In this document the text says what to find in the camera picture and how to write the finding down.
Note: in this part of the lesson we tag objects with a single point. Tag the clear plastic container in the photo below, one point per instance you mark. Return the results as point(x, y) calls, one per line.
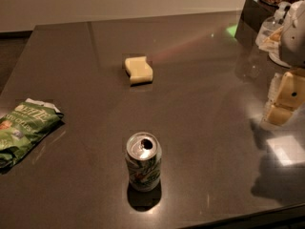
point(270, 30)

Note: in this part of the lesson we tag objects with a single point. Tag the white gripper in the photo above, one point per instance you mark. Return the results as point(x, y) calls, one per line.
point(294, 40)

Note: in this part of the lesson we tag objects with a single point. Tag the black cabinet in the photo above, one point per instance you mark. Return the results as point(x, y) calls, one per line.
point(253, 14)

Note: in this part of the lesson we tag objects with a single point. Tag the yellow sponge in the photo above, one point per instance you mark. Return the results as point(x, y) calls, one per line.
point(139, 70)

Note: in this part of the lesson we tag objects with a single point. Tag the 7up soda can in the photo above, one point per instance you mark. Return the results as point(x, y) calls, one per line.
point(143, 158)

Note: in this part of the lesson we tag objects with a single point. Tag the green chips bag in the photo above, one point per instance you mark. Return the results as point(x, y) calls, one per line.
point(25, 126)

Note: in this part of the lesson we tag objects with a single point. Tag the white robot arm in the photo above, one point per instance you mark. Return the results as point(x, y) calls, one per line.
point(287, 45)

